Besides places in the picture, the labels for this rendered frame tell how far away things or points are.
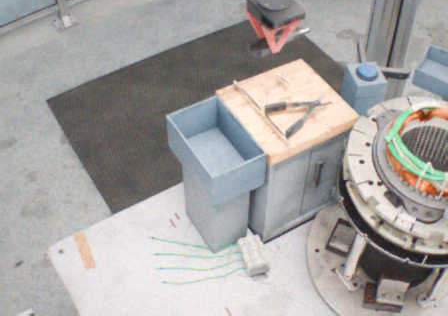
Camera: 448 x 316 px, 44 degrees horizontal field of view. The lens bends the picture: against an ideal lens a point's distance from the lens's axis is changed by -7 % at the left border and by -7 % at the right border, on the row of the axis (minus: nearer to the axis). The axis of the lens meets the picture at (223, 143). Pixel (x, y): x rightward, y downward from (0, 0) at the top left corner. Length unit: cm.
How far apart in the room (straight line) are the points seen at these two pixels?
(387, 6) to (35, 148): 169
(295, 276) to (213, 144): 32
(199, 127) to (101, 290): 38
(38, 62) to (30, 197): 85
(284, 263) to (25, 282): 120
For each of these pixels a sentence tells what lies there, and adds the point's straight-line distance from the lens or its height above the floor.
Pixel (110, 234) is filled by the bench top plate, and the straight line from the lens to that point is 127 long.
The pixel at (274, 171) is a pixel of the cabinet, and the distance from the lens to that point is 106.
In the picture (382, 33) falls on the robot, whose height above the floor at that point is 102.
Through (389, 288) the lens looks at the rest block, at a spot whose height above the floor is 84.
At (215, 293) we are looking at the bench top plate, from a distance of 118.
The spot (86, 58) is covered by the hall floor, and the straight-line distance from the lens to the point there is 295.
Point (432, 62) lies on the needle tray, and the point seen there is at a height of 102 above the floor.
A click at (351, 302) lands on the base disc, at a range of 118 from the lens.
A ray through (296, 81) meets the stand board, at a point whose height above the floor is 106.
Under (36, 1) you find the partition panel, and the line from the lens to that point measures 309.
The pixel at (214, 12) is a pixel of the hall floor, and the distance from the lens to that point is 317.
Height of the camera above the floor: 183
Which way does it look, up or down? 48 degrees down
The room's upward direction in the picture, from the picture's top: 1 degrees clockwise
